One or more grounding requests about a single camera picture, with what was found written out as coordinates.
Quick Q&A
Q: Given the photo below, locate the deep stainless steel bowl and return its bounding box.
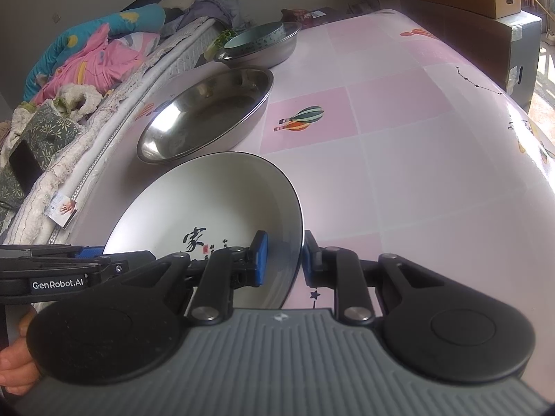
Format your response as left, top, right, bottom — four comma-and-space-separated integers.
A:
214, 21, 302, 69

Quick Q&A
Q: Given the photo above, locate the dark printed appliance box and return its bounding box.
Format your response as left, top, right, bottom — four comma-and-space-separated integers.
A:
281, 6, 344, 29

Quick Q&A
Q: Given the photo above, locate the shallow stainless steel plate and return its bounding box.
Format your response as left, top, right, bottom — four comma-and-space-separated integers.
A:
137, 65, 275, 165

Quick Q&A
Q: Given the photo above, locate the grey purple clothing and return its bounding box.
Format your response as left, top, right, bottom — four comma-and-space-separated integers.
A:
160, 0, 244, 39

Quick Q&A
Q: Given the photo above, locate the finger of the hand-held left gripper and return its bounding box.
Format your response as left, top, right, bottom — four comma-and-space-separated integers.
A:
26, 255, 131, 276
0, 244, 105, 257

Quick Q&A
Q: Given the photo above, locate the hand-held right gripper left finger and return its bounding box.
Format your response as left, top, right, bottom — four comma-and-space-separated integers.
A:
117, 229, 270, 328

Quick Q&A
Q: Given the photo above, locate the mattress label tag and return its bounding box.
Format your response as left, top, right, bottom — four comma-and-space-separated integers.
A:
47, 196, 79, 229

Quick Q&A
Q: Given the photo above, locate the large brown cardboard box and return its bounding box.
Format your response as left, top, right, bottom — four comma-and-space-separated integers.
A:
403, 0, 544, 97

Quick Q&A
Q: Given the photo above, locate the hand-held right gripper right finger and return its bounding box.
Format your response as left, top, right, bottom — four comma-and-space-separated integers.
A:
304, 229, 438, 327

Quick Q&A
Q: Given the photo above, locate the green leaf lettuce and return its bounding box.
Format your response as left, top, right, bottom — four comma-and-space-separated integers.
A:
206, 29, 238, 60

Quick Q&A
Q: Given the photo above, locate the person's left hand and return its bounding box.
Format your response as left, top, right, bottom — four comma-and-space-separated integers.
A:
0, 307, 41, 396

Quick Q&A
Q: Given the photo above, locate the colourful cartoon blanket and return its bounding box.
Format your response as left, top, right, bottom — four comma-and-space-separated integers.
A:
23, 3, 166, 105

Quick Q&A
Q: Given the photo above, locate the green patterned cloth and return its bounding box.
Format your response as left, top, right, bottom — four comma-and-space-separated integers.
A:
0, 103, 82, 223

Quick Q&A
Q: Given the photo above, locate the pink checked tablecloth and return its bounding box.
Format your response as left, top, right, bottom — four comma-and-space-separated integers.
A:
74, 8, 555, 313

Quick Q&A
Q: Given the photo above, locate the teal ceramic bowl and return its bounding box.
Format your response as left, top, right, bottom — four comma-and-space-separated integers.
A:
224, 21, 285, 58

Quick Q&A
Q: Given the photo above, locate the white black-rimmed ceramic plate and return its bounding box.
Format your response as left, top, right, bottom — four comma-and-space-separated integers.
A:
102, 151, 304, 313

